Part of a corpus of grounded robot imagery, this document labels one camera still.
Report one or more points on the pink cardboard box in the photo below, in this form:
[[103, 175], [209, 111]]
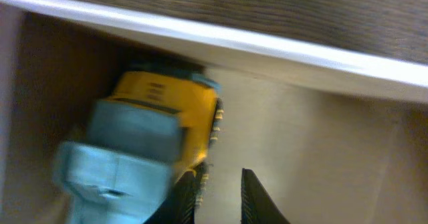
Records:
[[326, 100]]

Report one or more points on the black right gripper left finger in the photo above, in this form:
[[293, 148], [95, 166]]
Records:
[[179, 206]]

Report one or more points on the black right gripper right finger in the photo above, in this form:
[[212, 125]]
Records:
[[257, 207]]

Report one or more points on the yellow grey toy truck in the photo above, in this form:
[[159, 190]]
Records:
[[158, 123]]

